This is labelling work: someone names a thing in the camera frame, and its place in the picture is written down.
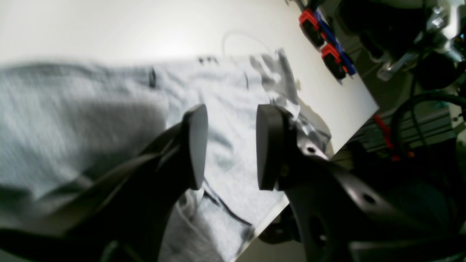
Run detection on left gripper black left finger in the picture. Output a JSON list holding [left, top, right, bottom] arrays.
[[1, 104, 208, 262]]

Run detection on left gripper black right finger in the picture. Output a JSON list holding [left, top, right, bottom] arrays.
[[256, 104, 465, 262]]

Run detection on grey T-shirt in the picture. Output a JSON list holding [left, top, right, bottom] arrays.
[[0, 50, 331, 262]]

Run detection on blue red clamp middle left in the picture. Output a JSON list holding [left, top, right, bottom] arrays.
[[321, 43, 357, 81]]

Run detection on red black clamp top left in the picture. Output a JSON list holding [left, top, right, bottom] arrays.
[[299, 8, 326, 49]]

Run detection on aluminium rail behind table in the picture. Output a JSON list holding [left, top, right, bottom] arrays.
[[347, 103, 465, 161]]

